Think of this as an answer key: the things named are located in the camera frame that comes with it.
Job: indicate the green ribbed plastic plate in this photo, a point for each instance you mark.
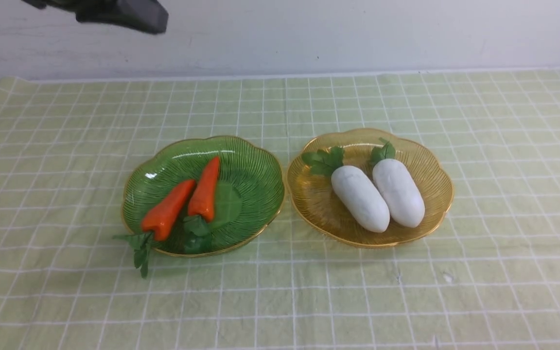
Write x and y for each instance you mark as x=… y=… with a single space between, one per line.
x=249 y=194

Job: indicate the amber ribbed plastic plate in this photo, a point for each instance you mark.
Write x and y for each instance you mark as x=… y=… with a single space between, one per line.
x=313 y=197

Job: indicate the orange toy carrot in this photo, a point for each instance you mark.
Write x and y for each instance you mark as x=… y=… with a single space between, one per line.
x=201 y=209
x=157 y=225

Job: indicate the white toy radish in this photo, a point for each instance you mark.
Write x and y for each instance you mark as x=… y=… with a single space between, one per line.
x=352 y=186
x=397 y=187

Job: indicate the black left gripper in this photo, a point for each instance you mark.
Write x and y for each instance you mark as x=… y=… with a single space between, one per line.
x=144 y=16

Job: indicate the green checkered tablecloth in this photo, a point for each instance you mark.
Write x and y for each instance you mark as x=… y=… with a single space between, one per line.
x=487 y=279

